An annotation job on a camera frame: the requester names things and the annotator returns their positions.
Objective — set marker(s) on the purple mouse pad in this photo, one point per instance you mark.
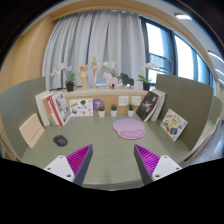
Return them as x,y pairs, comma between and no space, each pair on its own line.
129,128

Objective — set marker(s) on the pink wooden horse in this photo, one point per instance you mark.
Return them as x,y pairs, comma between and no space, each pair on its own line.
110,80

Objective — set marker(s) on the green right desk partition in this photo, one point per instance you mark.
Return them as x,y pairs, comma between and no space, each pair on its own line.
191,100

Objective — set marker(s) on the black wooden horse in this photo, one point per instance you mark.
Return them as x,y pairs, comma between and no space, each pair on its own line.
126,79

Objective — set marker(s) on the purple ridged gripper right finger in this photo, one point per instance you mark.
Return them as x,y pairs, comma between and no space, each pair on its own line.
153,167

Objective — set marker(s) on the white wall socket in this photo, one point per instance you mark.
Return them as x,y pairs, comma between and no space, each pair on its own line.
123,100
136,100

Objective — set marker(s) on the grey curtain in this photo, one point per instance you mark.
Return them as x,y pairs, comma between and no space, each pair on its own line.
98,35

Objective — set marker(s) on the white book behind black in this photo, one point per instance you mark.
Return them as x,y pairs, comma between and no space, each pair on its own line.
159,105

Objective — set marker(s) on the small potted succulent left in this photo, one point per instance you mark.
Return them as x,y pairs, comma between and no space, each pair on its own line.
101,111

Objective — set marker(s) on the green desk partition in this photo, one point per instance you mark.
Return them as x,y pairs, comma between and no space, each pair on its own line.
17,104
191,100

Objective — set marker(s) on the white orchid black pot left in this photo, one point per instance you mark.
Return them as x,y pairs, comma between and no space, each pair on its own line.
70,76

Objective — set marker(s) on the small potted succulent middle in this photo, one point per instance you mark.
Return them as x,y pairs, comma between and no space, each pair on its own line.
114,110

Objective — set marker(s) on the green left desk partition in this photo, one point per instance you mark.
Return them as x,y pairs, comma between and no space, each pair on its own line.
17,104

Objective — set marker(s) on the white wall socket right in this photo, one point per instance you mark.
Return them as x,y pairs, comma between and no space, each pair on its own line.
136,100

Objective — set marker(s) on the wooden desk shelf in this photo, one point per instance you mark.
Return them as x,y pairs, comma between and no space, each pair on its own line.
109,96

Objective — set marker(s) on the red white magazine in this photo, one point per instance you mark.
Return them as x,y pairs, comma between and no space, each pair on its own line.
60,107

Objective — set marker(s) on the white book spine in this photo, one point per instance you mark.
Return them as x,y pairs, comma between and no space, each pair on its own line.
41,107

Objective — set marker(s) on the white wall socket left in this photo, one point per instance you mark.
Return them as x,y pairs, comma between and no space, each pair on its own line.
123,100

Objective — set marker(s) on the small potted succulent right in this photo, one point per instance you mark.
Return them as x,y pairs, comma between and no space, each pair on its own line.
130,110

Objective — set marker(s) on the sticker sheet on shelf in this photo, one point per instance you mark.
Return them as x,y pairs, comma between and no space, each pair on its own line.
81,107

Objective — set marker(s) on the wooden hand model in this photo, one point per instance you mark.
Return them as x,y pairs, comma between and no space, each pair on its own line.
83,74

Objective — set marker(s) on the colourful sticker card right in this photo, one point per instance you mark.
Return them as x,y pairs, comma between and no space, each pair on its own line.
173,124

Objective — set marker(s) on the white orchid black pot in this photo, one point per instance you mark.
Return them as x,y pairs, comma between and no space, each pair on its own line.
70,76
145,80

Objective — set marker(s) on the white orchid black pot right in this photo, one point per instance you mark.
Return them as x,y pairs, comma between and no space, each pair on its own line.
145,80

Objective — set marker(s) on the wooden mannequin figure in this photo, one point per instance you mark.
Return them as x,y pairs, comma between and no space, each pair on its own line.
95,66

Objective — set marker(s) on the black computer mouse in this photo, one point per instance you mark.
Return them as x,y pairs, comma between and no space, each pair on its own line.
60,140

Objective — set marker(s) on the purple round number seven sign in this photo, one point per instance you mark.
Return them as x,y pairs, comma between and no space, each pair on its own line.
96,103

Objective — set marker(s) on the small potted succulent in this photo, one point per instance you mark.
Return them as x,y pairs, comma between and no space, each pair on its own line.
130,110
101,111
114,110

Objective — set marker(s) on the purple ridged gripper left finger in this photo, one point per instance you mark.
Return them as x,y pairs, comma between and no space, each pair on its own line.
72,167

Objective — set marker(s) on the beige card with red text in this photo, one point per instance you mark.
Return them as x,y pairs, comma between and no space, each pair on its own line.
31,130

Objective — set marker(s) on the white orchid behind horses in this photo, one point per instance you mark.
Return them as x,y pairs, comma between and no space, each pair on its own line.
111,67

